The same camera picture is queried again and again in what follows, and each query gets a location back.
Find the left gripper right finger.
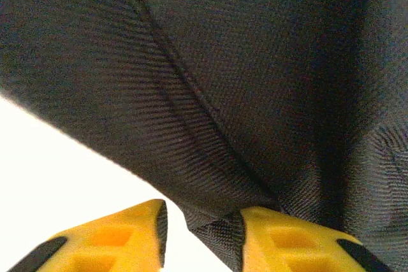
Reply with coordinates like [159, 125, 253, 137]
[238, 206, 395, 272]

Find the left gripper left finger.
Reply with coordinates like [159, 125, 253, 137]
[6, 198, 169, 272]

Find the black backpack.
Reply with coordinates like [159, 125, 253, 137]
[0, 0, 408, 272]

